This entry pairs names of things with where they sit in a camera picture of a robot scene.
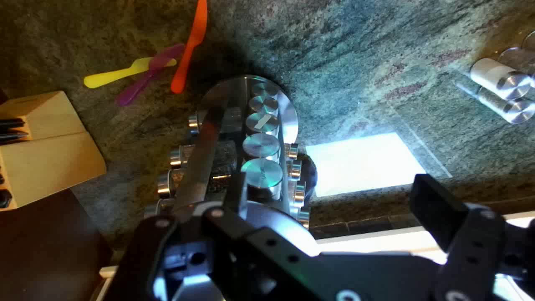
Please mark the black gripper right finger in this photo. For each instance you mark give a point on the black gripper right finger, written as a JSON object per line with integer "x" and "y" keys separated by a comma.
{"x": 440, "y": 212}

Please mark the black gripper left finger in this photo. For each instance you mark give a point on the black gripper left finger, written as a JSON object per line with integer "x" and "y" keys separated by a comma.
{"x": 223, "y": 235}

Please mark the steel revolving spice rack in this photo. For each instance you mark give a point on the steel revolving spice rack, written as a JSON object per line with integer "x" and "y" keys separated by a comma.
{"x": 223, "y": 106}

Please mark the white framed window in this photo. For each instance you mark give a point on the white framed window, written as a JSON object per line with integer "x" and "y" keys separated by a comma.
{"x": 378, "y": 240}

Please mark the purple plastic spatula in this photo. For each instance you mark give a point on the purple plastic spatula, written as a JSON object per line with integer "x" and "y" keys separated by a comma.
{"x": 151, "y": 76}

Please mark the wooden knife block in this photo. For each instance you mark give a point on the wooden knife block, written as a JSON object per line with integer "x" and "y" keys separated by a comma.
{"x": 50, "y": 157}

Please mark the orange plastic spatula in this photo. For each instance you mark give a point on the orange plastic spatula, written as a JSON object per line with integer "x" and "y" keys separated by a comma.
{"x": 192, "y": 44}

